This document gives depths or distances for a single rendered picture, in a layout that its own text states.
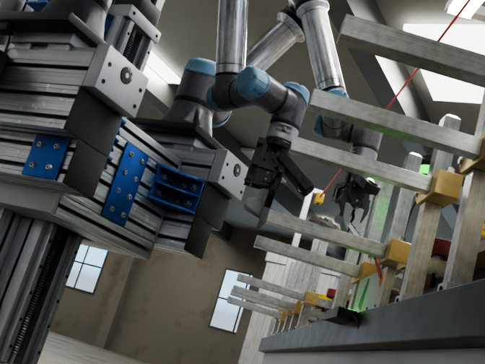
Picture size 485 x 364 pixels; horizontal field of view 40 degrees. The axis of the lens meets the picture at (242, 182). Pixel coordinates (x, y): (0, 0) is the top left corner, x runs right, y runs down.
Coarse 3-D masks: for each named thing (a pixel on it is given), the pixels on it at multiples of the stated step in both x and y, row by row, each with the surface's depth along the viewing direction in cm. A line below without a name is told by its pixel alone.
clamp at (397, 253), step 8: (392, 240) 153; (400, 240) 153; (392, 248) 152; (400, 248) 152; (408, 248) 153; (392, 256) 152; (400, 256) 152; (384, 264) 158; (392, 264) 156; (400, 264) 154
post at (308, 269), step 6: (318, 240) 312; (312, 246) 311; (306, 264) 312; (306, 270) 308; (306, 276) 307; (306, 282) 307; (300, 288) 306; (306, 288) 306; (300, 300) 305; (294, 318) 302; (294, 324) 302
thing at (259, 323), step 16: (272, 256) 866; (272, 272) 861; (320, 272) 832; (336, 272) 823; (320, 288) 828; (352, 288) 876; (256, 304) 854; (256, 320) 847; (256, 336) 839; (256, 352) 831
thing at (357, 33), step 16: (352, 16) 86; (352, 32) 86; (368, 32) 86; (384, 32) 86; (400, 32) 86; (368, 48) 87; (384, 48) 86; (400, 48) 86; (416, 48) 86; (432, 48) 86; (448, 48) 86; (416, 64) 88; (432, 64) 86; (448, 64) 86; (464, 64) 86; (480, 64) 86; (464, 80) 88; (480, 80) 87
